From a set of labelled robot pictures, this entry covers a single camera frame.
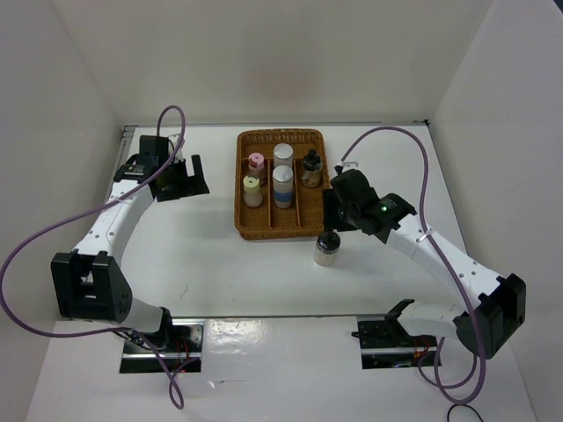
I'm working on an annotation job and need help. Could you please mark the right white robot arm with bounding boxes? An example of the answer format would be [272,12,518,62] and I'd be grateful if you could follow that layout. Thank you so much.
[323,167,526,359]

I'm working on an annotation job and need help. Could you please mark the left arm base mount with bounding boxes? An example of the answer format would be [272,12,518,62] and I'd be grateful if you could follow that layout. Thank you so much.
[119,318,205,375]

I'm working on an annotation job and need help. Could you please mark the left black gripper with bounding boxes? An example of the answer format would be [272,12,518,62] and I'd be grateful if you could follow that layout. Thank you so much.
[157,155,208,202]

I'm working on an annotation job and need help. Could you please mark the black cap jar front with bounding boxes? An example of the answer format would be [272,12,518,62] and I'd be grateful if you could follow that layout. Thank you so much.
[314,231,340,266]

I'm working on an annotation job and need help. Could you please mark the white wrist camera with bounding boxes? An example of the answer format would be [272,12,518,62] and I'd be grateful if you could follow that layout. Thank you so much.
[168,134,184,163]
[334,161,359,175]

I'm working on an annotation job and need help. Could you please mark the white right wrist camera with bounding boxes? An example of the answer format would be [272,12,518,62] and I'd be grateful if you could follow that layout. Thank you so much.
[334,161,359,175]

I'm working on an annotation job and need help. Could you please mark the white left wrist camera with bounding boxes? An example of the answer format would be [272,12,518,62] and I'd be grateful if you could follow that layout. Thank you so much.
[168,134,184,163]

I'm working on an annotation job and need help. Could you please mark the brown wicker divided basket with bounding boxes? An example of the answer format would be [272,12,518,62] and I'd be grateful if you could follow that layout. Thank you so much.
[234,128,330,240]

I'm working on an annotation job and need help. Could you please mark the grey cap blue label bottle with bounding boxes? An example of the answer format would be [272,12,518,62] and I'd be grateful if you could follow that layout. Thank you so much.
[272,165,294,208]

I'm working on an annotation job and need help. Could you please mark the pink cap spice bottle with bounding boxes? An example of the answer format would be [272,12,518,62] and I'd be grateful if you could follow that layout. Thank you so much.
[248,152,267,186]

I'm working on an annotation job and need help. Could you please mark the silver cap blue label bottle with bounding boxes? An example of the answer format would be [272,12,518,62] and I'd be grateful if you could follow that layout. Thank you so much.
[274,142,294,168]

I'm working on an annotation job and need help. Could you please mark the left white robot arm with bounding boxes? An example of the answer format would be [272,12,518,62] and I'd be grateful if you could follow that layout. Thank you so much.
[50,135,209,352]

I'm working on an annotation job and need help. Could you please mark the thin black cable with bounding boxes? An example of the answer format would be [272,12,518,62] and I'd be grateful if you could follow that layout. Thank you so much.
[447,404,485,422]

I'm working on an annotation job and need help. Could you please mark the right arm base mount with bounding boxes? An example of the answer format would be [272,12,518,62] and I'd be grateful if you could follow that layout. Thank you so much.
[351,316,437,370]

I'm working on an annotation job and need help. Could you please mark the yellow cap spice bottle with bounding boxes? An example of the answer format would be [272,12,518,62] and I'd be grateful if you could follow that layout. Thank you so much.
[243,175,264,208]

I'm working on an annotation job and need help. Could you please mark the black cap jar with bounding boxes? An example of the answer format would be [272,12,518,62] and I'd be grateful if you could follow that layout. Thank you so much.
[302,149,323,188]
[314,231,340,266]

